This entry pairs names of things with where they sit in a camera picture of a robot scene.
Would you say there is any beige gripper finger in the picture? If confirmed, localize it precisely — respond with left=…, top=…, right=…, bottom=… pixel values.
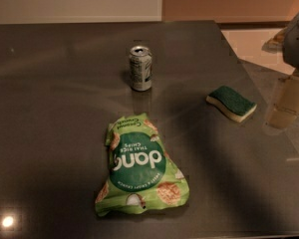
left=267, top=69, right=299, bottom=129

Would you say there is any green and yellow sponge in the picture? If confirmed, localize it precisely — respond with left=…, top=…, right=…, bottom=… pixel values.
left=206, top=86, right=257, bottom=122

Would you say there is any green dang chips bag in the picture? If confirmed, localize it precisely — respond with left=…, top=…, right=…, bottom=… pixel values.
left=95, top=114, right=189, bottom=216

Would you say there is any silver 7up soda can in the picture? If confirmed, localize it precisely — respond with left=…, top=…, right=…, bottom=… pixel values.
left=129, top=46, right=152, bottom=92

